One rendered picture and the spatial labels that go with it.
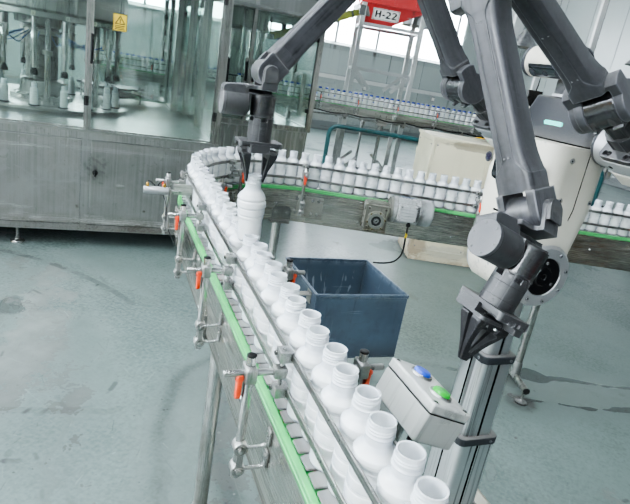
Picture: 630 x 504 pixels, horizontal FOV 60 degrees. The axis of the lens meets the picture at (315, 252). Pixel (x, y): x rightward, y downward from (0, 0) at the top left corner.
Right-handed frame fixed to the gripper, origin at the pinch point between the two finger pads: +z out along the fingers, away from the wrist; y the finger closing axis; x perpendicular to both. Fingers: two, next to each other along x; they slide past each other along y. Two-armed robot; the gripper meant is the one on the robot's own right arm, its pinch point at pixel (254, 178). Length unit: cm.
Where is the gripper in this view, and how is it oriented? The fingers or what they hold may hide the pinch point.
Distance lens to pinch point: 134.6
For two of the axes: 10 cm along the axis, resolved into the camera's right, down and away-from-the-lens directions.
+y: -9.3, -0.3, -3.7
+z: -1.5, 9.4, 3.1
